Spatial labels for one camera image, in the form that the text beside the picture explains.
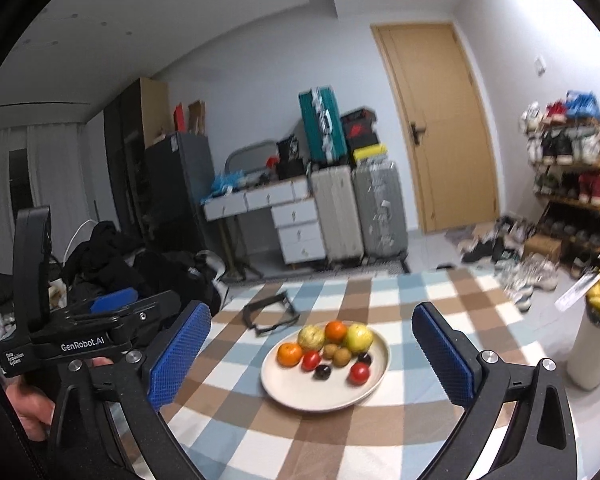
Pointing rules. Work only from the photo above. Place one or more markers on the silver suitcase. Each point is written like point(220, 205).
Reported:
point(380, 210)

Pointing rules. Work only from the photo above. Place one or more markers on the pile of shoes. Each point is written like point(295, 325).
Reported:
point(515, 255)

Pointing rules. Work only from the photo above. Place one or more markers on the yellow bumpy guava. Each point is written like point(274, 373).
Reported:
point(311, 337)

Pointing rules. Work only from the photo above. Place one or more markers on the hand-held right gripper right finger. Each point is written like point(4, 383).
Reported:
point(445, 360)

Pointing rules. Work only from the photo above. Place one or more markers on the cardboard box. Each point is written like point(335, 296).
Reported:
point(542, 247)

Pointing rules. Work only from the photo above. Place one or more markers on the dark purple passion fruit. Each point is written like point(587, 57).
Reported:
point(322, 372)
point(364, 358)

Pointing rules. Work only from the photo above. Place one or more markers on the brown round fruit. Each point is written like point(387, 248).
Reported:
point(343, 356)
point(329, 348)

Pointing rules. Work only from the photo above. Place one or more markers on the black box with print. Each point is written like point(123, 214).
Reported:
point(287, 155)

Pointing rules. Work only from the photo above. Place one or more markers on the grey framed mirror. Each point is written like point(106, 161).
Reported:
point(245, 157)

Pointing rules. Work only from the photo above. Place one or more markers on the red paper bag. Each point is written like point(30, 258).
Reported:
point(179, 117)

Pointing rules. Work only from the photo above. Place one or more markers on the yellow box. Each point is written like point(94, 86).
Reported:
point(370, 152)

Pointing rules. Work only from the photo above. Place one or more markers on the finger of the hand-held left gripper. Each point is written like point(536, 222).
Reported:
point(114, 300)
point(150, 315)

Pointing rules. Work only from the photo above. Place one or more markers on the white curtain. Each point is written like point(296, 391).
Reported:
point(50, 175)

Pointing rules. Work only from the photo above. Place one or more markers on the teal suitcase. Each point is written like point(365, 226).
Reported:
point(322, 125)

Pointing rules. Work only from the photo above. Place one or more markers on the checkered tablecloth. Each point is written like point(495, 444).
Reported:
point(330, 440)

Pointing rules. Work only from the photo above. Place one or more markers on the wooden shoe rack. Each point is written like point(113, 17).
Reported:
point(570, 185)

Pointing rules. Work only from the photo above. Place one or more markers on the black and red shoe box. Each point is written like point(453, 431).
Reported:
point(359, 130)

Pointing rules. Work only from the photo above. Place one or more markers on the blue plastic bag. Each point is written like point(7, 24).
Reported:
point(227, 185)

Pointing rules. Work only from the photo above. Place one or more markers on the white trash bin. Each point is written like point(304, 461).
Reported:
point(592, 355)

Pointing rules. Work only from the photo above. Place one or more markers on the yellow-green round fruit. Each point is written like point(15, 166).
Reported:
point(358, 336)

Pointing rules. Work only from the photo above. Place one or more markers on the wooden door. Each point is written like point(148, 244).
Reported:
point(445, 125)

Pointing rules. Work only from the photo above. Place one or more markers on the dark wardrobe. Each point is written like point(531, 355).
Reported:
point(130, 160)

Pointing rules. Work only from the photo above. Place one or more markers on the red tomato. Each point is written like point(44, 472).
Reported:
point(311, 360)
point(360, 372)

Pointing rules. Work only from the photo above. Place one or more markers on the black plastic frame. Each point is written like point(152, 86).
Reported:
point(267, 302)

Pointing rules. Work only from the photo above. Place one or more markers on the cream round plate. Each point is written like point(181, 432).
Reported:
point(300, 392)

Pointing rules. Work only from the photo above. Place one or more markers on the dark refrigerator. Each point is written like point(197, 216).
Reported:
point(180, 190)

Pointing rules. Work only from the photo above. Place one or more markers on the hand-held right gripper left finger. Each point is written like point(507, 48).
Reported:
point(180, 355)

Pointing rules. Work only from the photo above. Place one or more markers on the beige suitcase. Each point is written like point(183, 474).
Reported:
point(335, 215)

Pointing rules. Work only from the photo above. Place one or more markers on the pile of dark clothes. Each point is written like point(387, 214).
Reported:
point(110, 250)

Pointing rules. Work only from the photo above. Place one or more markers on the white drawer desk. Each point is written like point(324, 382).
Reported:
point(290, 215)

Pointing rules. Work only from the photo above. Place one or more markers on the large orange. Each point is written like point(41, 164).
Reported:
point(336, 331)

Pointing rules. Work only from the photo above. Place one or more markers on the person's left hand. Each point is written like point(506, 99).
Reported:
point(30, 405)

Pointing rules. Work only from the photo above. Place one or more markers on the small orange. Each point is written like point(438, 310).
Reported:
point(289, 354)

